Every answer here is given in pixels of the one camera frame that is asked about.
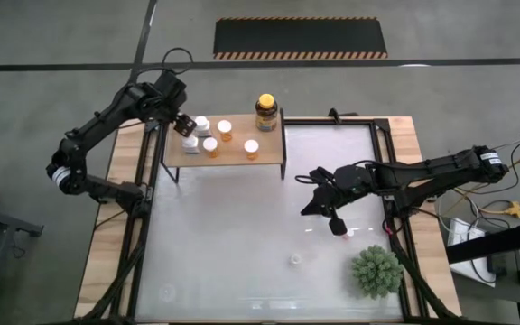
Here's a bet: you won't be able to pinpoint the white bottle blue-banded label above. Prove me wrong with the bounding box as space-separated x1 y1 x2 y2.
181 135 201 155

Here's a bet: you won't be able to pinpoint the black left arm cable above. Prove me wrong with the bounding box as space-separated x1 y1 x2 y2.
129 47 195 87

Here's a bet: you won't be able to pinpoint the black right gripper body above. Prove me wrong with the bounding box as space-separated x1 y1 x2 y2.
330 162 376 203

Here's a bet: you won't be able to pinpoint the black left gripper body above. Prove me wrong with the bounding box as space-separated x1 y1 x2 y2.
149 70 188 123

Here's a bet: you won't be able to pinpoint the orange pill bottle white cap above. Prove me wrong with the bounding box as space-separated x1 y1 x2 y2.
217 119 234 143
202 136 219 159
243 138 260 162

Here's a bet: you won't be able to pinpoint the white box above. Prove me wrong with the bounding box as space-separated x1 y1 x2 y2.
447 217 498 288

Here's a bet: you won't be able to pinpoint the green artificial plant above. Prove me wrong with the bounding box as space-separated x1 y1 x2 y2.
351 245 404 300

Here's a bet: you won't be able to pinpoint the black table frame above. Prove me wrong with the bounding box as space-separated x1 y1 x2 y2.
81 116 460 325

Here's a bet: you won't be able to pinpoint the black clamp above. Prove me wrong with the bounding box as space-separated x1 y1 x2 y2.
327 107 360 120

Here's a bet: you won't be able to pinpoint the brown fish oil bottle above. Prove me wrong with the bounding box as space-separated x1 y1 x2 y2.
255 93 279 133

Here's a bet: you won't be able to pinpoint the yellow cable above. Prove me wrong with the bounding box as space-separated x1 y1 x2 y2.
451 153 520 217

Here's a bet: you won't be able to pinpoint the black hazard-striped floor mat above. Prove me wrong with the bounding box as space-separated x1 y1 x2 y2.
213 16 388 60

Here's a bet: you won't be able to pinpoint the wooden shelf black legs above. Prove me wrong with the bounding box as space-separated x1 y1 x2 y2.
159 107 287 184

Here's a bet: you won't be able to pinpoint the white bottle grey label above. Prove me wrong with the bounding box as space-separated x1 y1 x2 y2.
194 116 213 138

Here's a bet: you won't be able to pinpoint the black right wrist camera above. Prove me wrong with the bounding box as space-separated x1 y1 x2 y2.
310 165 336 184

